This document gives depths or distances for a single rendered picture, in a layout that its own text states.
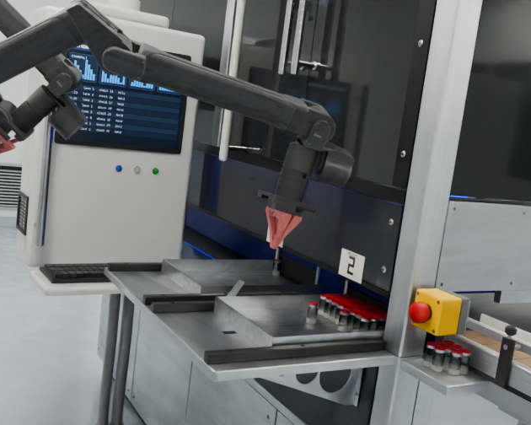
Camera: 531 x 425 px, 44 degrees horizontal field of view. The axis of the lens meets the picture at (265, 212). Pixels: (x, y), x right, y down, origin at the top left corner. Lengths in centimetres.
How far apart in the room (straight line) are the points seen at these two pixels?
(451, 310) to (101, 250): 117
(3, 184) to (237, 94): 554
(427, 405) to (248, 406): 62
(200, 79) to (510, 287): 81
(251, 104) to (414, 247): 43
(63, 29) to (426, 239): 76
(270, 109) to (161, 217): 102
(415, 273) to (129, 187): 105
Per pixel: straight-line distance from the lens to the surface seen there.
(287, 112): 118
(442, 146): 130
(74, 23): 111
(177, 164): 212
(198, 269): 181
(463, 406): 155
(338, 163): 125
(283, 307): 155
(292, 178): 122
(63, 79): 155
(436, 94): 130
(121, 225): 208
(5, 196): 663
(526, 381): 129
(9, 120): 159
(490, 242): 145
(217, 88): 115
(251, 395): 189
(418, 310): 126
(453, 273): 139
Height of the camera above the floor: 131
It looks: 8 degrees down
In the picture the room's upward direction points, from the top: 7 degrees clockwise
